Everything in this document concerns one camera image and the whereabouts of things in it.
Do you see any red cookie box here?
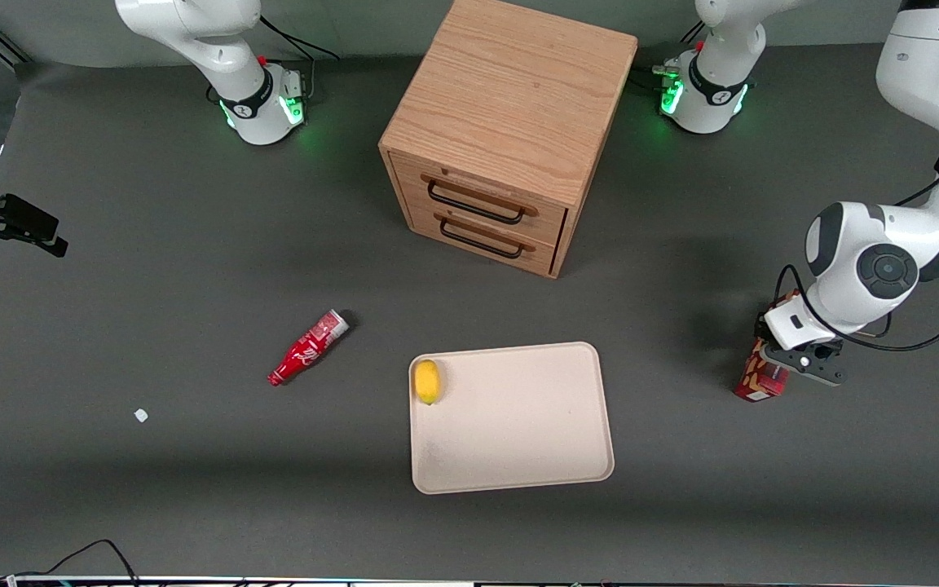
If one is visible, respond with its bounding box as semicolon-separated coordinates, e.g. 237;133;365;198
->
733;337;790;404

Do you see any beige rectangular plastic tray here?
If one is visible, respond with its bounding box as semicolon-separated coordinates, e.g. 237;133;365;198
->
408;342;615;496

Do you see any wooden drawer front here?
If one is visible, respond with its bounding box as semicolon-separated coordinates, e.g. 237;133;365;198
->
392;153;568;245
407;204;560;276

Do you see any red cola bottle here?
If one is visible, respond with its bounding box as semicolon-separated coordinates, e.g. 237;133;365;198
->
267;309;351;387

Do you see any yellow lemon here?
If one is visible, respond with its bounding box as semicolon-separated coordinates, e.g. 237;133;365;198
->
413;359;443;406

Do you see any wooden drawer cabinet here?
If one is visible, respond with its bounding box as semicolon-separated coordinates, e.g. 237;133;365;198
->
378;0;639;280

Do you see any black drawer handle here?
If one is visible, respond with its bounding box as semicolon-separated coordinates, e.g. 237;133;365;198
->
426;178;538;225
439;214;536;260

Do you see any black floor cable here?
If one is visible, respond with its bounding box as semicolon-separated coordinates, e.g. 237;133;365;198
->
0;538;140;585

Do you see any black left arm base cable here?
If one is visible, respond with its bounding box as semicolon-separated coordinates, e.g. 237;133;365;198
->
631;21;708;90

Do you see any black arm base cable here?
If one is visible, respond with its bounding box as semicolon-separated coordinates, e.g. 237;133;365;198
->
631;21;708;90
258;15;342;62

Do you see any black right arm base cable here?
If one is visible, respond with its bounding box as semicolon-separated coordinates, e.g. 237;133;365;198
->
258;15;342;62

